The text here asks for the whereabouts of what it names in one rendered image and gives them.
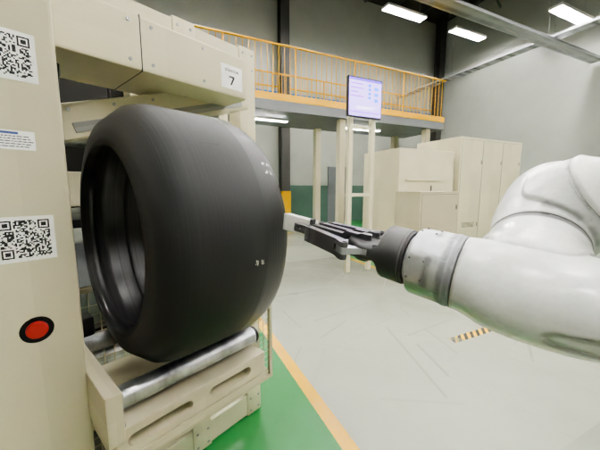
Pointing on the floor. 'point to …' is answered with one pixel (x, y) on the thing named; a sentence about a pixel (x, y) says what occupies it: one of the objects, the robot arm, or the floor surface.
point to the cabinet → (427, 210)
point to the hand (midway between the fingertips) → (300, 225)
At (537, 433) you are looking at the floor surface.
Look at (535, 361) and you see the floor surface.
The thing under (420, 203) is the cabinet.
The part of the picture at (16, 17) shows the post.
